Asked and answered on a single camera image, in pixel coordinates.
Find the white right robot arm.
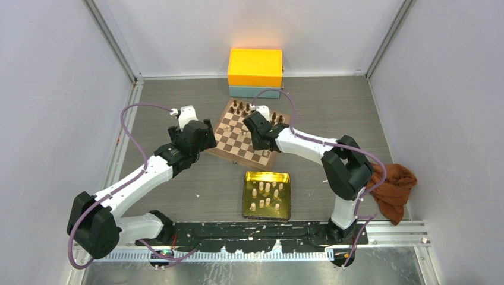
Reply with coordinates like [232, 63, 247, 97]
[243, 112, 373, 244]

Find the yellow metal tray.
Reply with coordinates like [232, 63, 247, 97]
[242, 171, 292, 221]

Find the brown cloth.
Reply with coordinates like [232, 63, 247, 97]
[371, 164, 417, 226]

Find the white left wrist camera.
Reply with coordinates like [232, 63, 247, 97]
[169, 105, 198, 130]

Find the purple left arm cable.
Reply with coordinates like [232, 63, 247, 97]
[67, 103, 198, 271]

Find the wooden chess board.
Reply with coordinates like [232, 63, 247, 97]
[208, 98, 278, 171]

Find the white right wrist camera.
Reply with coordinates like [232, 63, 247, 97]
[250, 104, 270, 121]

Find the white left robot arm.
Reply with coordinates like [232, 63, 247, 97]
[67, 119, 216, 259]

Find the yellow plastic box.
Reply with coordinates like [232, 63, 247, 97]
[228, 48, 284, 88]

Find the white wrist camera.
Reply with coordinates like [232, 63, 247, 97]
[169, 105, 198, 130]
[250, 104, 270, 121]

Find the teal plastic box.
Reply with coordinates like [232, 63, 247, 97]
[229, 86, 281, 99]

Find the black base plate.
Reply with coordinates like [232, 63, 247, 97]
[145, 221, 368, 254]

